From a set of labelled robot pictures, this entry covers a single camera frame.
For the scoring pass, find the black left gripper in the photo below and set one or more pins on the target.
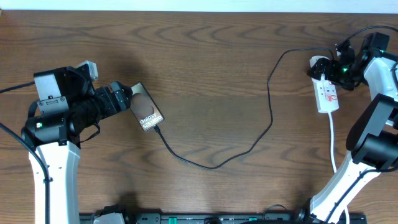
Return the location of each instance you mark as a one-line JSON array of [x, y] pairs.
[[113, 99]]

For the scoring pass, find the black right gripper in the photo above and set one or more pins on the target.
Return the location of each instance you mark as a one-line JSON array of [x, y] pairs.
[[329, 74]]

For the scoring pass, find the white power strip red switches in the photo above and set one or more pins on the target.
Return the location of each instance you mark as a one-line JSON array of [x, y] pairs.
[[325, 96]]

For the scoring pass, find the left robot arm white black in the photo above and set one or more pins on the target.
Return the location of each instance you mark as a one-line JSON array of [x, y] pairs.
[[68, 103]]

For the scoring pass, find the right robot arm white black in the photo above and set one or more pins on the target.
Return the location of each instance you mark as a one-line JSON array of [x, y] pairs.
[[370, 149]]

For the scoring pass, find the white charger adapter plug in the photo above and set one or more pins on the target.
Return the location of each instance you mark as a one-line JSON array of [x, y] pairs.
[[314, 59]]

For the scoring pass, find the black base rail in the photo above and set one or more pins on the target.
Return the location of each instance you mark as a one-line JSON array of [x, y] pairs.
[[118, 214]]

